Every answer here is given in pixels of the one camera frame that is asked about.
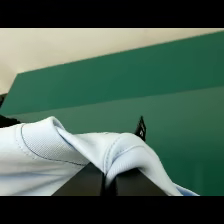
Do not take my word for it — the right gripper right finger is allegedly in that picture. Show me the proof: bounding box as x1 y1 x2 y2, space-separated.
109 167 168 197

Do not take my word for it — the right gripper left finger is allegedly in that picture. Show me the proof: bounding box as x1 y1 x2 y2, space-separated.
51 163 107 197

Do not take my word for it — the light blue shirt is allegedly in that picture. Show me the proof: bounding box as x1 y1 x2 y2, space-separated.
0 115 200 197

